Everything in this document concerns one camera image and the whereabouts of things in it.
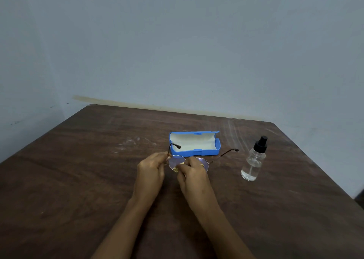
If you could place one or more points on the person's right hand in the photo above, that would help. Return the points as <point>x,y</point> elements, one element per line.
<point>196,184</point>

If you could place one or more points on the person's left hand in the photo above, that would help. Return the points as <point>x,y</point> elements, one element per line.
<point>149,176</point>

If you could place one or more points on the person's right forearm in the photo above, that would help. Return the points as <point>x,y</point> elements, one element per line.
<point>224,233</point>

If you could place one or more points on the clear spray bottle black cap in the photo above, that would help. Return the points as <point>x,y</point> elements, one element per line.
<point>253,162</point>

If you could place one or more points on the blue glasses case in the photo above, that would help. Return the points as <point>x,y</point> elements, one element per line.
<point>193,143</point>

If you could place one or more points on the yellow cleaning cloth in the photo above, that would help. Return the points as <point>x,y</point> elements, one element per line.
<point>177,169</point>

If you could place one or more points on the person's left forearm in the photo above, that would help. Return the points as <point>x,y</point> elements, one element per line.
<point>122,233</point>

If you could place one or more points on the metal-framed eyeglasses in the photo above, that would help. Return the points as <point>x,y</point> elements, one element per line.
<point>175,160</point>

